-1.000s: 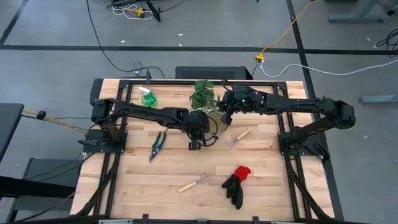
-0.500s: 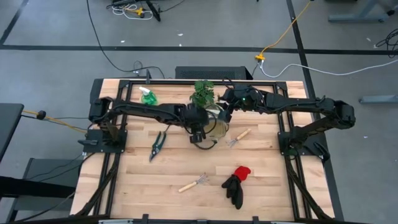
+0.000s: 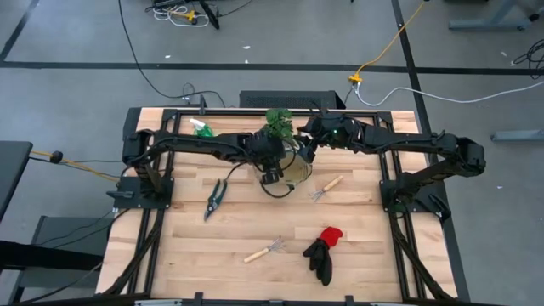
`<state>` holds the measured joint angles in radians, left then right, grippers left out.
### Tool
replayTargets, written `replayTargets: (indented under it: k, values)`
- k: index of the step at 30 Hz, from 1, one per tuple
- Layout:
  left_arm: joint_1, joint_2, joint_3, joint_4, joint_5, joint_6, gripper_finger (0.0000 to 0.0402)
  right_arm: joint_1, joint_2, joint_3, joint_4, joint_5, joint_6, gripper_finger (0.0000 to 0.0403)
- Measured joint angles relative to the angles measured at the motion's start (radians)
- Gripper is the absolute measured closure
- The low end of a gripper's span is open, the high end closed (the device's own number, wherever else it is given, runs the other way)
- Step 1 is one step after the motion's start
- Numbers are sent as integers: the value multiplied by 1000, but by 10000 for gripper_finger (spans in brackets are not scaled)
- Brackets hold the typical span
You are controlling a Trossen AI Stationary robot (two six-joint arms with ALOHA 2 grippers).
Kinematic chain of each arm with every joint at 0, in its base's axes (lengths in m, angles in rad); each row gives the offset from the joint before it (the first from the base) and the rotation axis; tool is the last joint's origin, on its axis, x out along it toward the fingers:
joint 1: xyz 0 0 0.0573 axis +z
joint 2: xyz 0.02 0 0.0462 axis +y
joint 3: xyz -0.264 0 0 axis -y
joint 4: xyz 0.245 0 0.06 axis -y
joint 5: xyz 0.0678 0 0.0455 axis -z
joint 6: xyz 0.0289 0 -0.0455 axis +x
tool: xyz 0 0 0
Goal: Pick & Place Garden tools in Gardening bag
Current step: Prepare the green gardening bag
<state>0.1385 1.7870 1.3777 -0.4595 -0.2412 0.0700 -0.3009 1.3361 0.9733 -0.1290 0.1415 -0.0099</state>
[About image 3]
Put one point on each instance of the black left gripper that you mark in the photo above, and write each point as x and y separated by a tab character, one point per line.
265	149

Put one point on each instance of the black and red gardening gloves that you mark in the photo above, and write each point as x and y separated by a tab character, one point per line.
321	259

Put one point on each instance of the grey cart shelf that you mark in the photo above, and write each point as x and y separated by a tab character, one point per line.
64	229

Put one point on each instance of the black desk top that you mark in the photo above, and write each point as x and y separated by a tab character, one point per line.
13	170

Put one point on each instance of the grey table base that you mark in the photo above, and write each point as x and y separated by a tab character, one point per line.
493	23

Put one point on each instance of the black beam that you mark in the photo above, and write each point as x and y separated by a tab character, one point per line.
42	255

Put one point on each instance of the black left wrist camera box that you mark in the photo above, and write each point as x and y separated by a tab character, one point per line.
272	176

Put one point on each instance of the green translucent spray bottle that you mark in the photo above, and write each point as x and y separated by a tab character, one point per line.
204	131

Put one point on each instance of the green artificial plant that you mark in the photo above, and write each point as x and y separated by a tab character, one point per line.
278	123

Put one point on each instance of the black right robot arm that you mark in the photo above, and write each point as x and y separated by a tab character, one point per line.
416	142

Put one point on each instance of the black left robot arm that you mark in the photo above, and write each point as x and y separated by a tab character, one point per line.
191	142

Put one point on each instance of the black aluminium table frame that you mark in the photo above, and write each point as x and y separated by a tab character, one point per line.
276	113

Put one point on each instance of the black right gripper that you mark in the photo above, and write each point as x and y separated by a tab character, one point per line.
336	132

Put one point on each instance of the black stand leg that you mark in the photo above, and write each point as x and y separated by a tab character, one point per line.
210	15

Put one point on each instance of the black computer case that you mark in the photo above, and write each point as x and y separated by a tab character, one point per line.
289	100

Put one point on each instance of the grey metal foot bar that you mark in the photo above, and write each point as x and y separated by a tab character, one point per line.
518	135

